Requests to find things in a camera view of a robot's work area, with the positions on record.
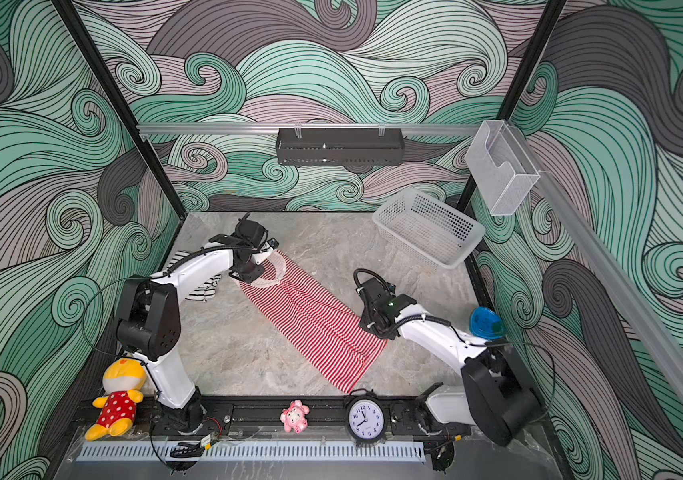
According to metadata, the black vertical frame post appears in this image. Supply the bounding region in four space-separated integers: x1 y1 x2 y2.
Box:
51 0 187 220
453 0 567 220

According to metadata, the clear plastic wall bin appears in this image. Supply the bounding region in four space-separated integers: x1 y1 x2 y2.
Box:
465 120 541 216

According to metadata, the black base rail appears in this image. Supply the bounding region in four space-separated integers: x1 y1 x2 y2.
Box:
70 394 553 442

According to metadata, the black analog alarm clock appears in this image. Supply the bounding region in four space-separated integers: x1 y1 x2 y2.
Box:
343 388 389 447

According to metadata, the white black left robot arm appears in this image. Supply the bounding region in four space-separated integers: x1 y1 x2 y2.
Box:
115 215 279 435

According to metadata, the blue round lid object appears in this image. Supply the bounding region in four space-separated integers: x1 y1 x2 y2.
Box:
469 306 507 340

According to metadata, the white slotted cable duct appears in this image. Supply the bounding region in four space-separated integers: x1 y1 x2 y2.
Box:
76 440 427 463

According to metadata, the black vertical frame post left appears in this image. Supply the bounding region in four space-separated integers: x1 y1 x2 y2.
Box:
51 0 187 220

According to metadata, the pink plush toy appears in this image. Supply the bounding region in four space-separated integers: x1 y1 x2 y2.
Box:
280 400 310 434

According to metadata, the black wall shelf tray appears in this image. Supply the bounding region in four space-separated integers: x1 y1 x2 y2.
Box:
275 128 405 167

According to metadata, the black white striped tank top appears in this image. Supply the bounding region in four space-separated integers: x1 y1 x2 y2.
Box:
164 250 222 302

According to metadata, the black vertical frame post right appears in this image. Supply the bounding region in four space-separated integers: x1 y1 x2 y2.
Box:
453 0 567 220

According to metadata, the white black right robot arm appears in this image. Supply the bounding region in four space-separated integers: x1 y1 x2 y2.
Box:
353 268 545 446

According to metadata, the red white striped tank top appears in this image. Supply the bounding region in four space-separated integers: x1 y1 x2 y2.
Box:
239 250 387 394

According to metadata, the white plastic laundry basket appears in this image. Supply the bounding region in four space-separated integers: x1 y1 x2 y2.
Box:
373 188 487 270

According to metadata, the yellow red plush doll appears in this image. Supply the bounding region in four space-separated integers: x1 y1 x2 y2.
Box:
84 358 147 441

